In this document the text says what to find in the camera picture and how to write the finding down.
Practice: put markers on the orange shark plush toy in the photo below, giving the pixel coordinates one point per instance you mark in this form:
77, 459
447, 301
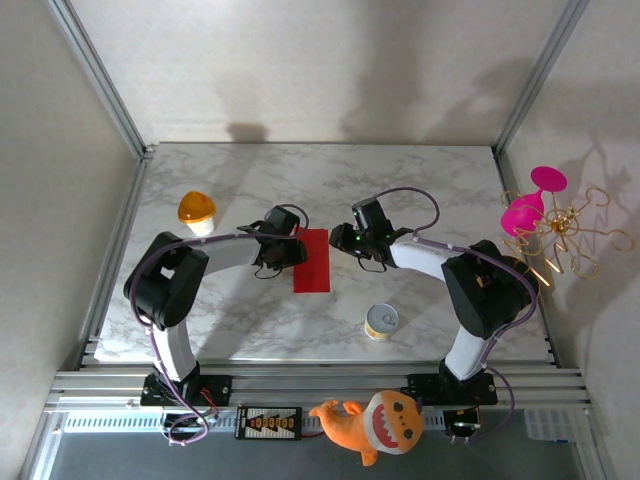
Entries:
370, 425

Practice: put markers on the aluminium frame post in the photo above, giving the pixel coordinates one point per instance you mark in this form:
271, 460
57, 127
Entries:
540, 75
100, 75

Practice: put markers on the white cup orange domed lid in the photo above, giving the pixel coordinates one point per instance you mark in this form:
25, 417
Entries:
197, 207

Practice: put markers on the tin can with pull tab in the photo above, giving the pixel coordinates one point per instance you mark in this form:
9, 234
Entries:
382, 320

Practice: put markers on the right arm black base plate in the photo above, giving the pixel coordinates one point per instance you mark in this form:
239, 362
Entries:
425, 387

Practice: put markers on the pink plastic wine glass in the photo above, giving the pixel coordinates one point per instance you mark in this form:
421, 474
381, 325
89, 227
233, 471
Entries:
520, 217

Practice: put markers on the black gold round base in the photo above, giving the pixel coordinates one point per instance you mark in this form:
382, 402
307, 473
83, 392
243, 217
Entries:
527, 267

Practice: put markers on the red paper sheet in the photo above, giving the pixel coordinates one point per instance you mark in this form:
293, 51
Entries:
315, 272

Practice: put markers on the small black electronics box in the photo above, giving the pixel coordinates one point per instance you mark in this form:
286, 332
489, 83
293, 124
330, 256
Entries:
182, 422
465, 422

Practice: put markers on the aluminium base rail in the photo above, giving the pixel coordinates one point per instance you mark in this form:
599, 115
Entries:
320, 385

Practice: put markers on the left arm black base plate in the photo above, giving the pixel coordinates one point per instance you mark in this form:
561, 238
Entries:
220, 387

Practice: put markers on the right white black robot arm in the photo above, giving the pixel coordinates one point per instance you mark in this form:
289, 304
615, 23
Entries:
480, 295

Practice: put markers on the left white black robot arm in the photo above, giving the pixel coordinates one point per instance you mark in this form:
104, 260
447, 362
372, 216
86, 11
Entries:
175, 285

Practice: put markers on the black board yellow connectors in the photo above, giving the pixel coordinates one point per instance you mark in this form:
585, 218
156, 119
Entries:
269, 423

